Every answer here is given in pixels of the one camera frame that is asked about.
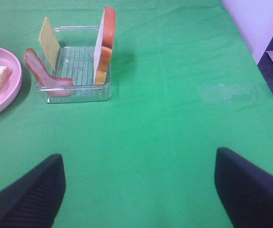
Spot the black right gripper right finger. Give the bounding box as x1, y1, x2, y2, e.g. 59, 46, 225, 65
215, 147, 273, 228

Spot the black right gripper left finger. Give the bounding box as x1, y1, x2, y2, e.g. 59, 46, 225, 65
0, 154, 66, 228

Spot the bacon strip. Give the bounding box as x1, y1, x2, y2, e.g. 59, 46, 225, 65
24, 47, 74, 87

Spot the yellow cheese slice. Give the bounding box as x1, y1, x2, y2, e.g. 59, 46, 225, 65
38, 17, 60, 71

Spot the green tablecloth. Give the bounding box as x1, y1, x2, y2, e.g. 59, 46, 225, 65
0, 0, 273, 228

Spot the right clear plastic container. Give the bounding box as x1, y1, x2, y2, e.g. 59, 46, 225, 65
35, 25, 112, 104

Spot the pink round plate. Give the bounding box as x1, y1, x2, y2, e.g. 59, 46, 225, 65
0, 46, 23, 122

